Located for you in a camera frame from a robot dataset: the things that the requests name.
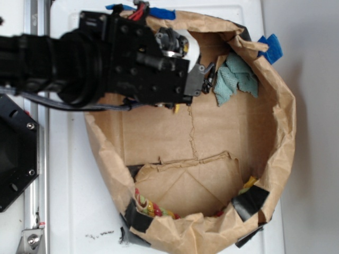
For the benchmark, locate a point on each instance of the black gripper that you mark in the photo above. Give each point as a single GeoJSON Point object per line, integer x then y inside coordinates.
{"type": "Point", "coordinates": [141, 71]}

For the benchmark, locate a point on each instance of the yellow cloth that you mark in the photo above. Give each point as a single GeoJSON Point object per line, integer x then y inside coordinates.
{"type": "Point", "coordinates": [176, 108]}

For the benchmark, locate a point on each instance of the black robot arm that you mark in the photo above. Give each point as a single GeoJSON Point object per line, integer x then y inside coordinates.
{"type": "Point", "coordinates": [109, 62]}

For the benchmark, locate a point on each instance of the teal cloth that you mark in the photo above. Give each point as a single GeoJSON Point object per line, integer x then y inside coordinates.
{"type": "Point", "coordinates": [233, 75]}

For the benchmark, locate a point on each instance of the blue tape top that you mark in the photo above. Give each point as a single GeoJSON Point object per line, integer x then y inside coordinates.
{"type": "Point", "coordinates": [159, 13]}

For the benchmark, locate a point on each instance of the blue tape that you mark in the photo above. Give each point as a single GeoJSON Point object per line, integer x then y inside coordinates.
{"type": "Point", "coordinates": [274, 52]}
{"type": "Point", "coordinates": [159, 13]}

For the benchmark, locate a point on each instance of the blue tape right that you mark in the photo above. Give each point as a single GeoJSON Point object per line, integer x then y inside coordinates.
{"type": "Point", "coordinates": [274, 52]}

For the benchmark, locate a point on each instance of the brown paper bag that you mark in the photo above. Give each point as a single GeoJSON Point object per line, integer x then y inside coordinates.
{"type": "Point", "coordinates": [183, 169]}

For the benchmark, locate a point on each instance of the black tape bottom right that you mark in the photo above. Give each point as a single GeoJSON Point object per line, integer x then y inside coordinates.
{"type": "Point", "coordinates": [249, 203]}

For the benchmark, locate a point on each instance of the black tape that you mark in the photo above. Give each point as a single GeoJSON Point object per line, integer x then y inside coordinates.
{"type": "Point", "coordinates": [249, 203]}
{"type": "Point", "coordinates": [139, 221]}

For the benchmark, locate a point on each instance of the black tape bottom left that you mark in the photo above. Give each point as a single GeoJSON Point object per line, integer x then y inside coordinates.
{"type": "Point", "coordinates": [139, 221]}

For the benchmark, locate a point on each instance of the white tray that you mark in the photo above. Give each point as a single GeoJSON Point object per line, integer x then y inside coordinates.
{"type": "Point", "coordinates": [82, 216]}

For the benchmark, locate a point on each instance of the black tape lower right edge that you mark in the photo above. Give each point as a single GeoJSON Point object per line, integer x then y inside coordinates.
{"type": "Point", "coordinates": [245, 239]}

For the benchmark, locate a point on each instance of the aluminium rail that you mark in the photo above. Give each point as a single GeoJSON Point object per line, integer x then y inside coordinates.
{"type": "Point", "coordinates": [37, 22]}

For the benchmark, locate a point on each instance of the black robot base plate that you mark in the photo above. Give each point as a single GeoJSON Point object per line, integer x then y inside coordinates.
{"type": "Point", "coordinates": [19, 143]}

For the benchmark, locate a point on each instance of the metal corner bracket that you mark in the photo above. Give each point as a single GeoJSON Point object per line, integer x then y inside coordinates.
{"type": "Point", "coordinates": [32, 242]}

